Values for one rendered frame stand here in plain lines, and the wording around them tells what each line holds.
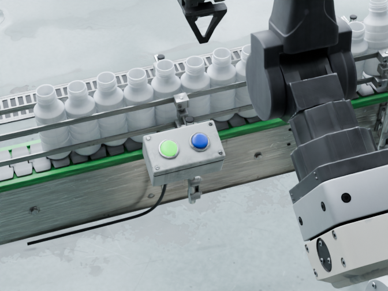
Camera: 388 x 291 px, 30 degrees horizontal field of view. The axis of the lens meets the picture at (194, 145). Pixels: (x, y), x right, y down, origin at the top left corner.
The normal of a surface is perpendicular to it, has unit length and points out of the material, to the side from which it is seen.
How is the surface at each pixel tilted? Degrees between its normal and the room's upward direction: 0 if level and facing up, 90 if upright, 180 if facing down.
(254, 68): 89
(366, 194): 30
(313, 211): 90
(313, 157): 56
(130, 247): 0
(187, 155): 20
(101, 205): 90
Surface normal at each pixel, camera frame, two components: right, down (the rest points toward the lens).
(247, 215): -0.02, -0.71
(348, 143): 0.14, -0.28
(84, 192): 0.30, 0.67
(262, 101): -0.95, 0.22
